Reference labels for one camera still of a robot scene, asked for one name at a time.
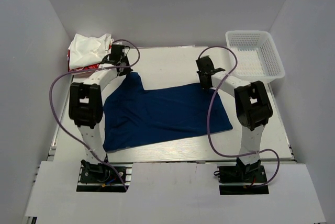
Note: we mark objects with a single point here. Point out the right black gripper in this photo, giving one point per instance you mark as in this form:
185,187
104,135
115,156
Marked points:
204,86

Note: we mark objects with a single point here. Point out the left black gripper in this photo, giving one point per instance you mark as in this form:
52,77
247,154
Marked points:
127,71

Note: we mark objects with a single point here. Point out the white and red t shirt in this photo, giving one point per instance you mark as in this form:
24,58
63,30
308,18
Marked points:
88,52

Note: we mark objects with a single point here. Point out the blue t shirt with print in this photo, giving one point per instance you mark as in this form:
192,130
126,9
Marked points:
135,116

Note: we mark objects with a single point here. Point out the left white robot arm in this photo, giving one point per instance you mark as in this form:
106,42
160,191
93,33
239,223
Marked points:
86,104

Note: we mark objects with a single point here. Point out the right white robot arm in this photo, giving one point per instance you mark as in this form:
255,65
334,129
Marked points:
253,109

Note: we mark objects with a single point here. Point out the white perforated plastic basket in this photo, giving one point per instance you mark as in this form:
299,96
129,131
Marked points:
258,58

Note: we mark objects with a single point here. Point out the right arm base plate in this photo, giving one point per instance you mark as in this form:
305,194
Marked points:
231,181

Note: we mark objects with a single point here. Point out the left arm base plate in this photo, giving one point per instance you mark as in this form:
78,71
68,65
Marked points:
98,178

